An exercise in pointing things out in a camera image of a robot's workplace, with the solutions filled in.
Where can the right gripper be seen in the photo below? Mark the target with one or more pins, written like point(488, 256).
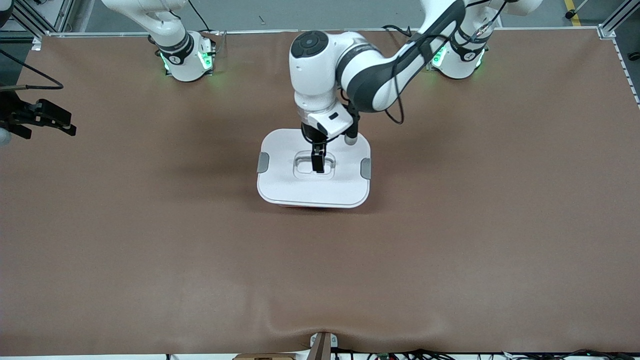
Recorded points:
point(11, 112)

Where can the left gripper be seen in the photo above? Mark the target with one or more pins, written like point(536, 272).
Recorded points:
point(313, 135)

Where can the white box lid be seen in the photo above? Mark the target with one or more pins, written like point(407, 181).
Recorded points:
point(300, 192)

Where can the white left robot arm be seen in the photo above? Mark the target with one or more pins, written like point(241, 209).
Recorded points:
point(370, 75)

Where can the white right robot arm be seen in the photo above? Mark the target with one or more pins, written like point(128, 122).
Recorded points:
point(185, 65)

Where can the pink plastic box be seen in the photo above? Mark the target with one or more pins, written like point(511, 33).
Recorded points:
point(300, 205)

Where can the brown table mat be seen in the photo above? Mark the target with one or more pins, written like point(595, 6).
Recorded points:
point(320, 275)

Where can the black stand foot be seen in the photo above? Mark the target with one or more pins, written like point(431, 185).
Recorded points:
point(570, 14)

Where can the aluminium frame profile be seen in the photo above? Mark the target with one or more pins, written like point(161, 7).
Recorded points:
point(30, 15)
point(617, 17)

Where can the camera mount post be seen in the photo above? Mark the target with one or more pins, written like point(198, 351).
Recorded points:
point(322, 347)

